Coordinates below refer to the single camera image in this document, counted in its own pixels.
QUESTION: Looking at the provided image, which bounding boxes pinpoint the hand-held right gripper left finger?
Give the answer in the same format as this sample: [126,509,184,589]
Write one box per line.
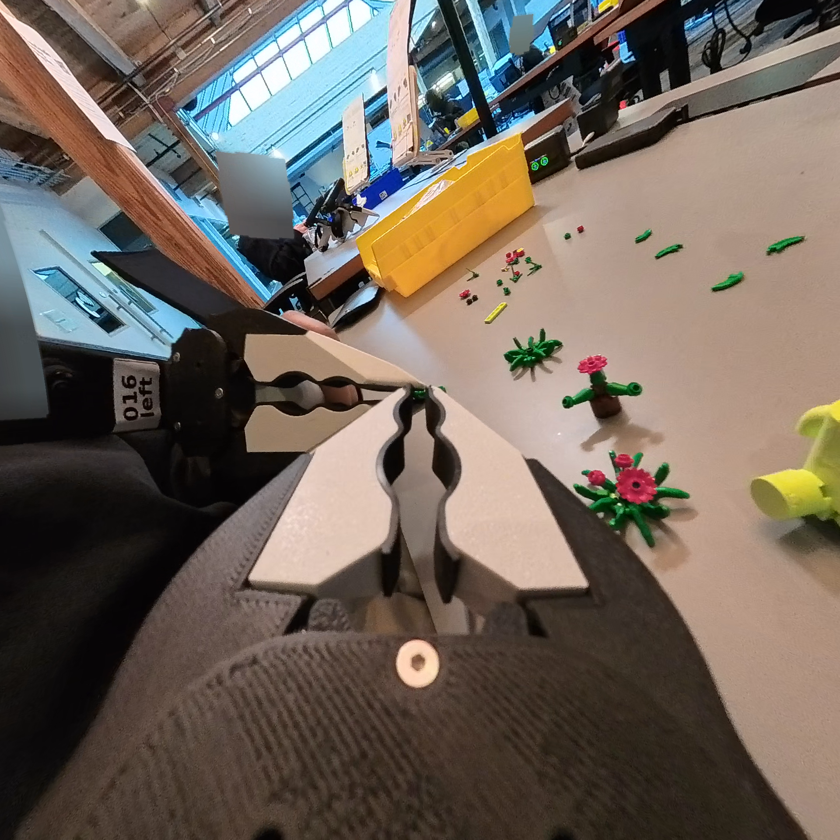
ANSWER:
[246,386,416,592]

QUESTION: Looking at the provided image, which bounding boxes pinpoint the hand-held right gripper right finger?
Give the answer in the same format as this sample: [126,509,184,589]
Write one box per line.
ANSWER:
[425,386,589,601]

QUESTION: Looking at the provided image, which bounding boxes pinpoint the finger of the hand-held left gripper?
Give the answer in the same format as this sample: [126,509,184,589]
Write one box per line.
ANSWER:
[243,330,427,391]
[245,400,378,455]

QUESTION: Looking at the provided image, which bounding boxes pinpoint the person's left hand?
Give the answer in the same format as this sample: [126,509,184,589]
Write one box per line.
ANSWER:
[281,310,363,409]

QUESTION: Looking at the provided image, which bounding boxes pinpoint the green brick plant pink flowers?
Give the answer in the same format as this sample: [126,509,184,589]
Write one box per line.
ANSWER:
[573,451,691,549]

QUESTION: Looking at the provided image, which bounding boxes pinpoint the brick cactus with pink flower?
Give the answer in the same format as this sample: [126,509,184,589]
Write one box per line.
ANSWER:
[562,355,644,419]

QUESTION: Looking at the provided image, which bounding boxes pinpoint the green spiky brick plant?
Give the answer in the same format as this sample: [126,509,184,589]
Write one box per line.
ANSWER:
[503,328,564,374]

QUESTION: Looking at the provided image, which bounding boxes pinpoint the yellow storage bin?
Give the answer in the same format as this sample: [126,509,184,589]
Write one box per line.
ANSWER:
[354,133,536,298]

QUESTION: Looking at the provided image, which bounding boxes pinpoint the crumpled clear plastic bag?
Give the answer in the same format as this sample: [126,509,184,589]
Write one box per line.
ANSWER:
[407,177,460,211]

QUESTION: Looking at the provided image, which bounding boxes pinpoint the cream printed card sheet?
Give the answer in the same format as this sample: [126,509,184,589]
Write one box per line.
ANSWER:
[341,94,370,196]
[386,0,421,168]

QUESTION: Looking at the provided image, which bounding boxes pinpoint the wooden pillar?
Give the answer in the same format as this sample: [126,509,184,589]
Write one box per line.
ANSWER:
[0,13,266,309]

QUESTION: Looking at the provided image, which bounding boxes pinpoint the person's black jacket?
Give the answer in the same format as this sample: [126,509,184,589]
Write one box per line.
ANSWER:
[0,433,296,840]

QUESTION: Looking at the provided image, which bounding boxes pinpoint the lime green brick planter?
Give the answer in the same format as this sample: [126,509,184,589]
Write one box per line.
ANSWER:
[750,402,840,526]

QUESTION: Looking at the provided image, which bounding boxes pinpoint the cluster of green leaf pieces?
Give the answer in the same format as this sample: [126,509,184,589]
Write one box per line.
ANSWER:
[634,228,807,293]

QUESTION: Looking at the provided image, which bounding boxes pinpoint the black metal pole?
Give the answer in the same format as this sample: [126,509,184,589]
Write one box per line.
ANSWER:
[436,0,497,139]

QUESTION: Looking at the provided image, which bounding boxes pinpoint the white paper notice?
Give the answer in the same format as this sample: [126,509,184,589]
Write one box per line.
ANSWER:
[10,13,137,153]

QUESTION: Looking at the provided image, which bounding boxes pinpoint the black charger device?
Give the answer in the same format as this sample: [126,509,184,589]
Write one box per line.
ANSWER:
[576,62,624,142]

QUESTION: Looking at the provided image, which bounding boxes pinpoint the black flat power brick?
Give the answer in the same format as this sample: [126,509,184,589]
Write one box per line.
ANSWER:
[574,105,690,172]

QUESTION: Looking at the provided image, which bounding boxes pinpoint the wooden office desk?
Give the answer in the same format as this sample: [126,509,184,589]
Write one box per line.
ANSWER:
[489,0,690,109]

